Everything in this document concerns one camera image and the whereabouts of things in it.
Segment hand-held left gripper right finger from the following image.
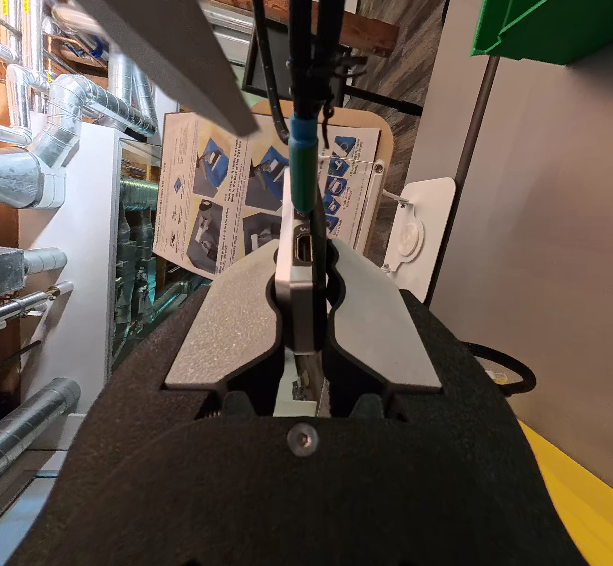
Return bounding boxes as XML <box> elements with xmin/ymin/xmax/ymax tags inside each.
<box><xmin>324</xmin><ymin>238</ymin><xmax>444</xmax><ymax>394</ymax></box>

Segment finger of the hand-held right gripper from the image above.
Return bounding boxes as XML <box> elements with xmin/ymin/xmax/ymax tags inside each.
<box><xmin>34</xmin><ymin>0</ymin><xmax>261</xmax><ymax>137</ymax></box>

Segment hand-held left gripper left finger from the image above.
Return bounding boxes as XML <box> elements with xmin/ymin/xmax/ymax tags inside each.
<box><xmin>165</xmin><ymin>248</ymin><xmax>286</xmax><ymax>391</ymax></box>

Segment silver port hub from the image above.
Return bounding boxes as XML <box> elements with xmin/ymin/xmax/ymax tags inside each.
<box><xmin>276</xmin><ymin>169</ymin><xmax>332</xmax><ymax>356</ymax></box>

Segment black cable with silver plug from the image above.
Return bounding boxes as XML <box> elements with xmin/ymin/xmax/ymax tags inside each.
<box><xmin>465</xmin><ymin>341</ymin><xmax>539</xmax><ymax>397</ymax></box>

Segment braided hdmi cable green plugs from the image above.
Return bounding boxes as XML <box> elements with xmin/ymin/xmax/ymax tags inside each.
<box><xmin>245</xmin><ymin>0</ymin><xmax>369</xmax><ymax>217</ymax></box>

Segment yellow plastic bin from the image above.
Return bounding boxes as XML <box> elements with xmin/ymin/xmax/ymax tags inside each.
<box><xmin>518</xmin><ymin>420</ymin><xmax>613</xmax><ymax>566</ymax></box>

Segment green plastic bin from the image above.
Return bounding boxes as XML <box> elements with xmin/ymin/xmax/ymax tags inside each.
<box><xmin>470</xmin><ymin>0</ymin><xmax>613</xmax><ymax>66</ymax></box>

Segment white stand base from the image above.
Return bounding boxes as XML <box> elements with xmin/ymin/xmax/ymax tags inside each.
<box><xmin>379</xmin><ymin>177</ymin><xmax>458</xmax><ymax>305</ymax></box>

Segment printed instruction sheet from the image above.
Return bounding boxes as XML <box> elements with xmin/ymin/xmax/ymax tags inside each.
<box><xmin>154</xmin><ymin>111</ymin><xmax>382</xmax><ymax>277</ymax></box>

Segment instruction sheet on stand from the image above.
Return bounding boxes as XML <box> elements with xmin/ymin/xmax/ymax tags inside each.
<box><xmin>245</xmin><ymin>99</ymin><xmax>395</xmax><ymax>260</ymax></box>

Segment silver ventilation duct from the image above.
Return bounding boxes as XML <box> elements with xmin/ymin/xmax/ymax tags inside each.
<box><xmin>0</xmin><ymin>377</ymin><xmax>82</xmax><ymax>476</ymax></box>
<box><xmin>0</xmin><ymin>73</ymin><xmax>159</xmax><ymax>210</ymax></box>

